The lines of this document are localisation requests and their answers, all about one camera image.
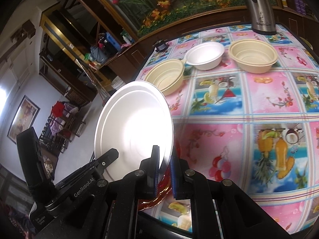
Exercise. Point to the large white foam plate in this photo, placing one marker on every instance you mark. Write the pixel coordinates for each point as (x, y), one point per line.
(134, 119)

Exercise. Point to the colourful fruit pattern tablecloth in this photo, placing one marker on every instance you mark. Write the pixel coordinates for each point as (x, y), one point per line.
(259, 130)

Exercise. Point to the dark wooden cabinet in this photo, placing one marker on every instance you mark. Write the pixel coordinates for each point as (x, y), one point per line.
(128, 62)

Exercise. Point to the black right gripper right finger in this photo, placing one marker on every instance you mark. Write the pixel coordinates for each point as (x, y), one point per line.
(220, 209)

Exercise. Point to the small black round device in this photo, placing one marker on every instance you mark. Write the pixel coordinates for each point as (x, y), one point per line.
(160, 45)

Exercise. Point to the beige plastic bowl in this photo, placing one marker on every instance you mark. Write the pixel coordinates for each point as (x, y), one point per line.
(167, 76)
(253, 56)

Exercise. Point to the white plastic bucket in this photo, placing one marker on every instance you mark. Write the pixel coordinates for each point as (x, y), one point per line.
(117, 83)

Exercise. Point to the framed picture on wall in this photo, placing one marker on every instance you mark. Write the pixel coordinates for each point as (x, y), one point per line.
(24, 118)

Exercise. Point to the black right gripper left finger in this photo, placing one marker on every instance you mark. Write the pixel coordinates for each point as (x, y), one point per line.
(123, 196)

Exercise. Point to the small red scalloped plate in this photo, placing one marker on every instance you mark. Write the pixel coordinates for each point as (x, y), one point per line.
(163, 189)

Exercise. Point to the small white foam bowl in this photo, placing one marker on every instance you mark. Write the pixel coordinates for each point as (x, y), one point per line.
(205, 56)

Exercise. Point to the stainless steel thermos jug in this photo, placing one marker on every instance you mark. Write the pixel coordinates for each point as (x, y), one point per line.
(262, 17)

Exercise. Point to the purple bottles on shelf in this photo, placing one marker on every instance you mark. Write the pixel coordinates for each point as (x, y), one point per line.
(300, 7)

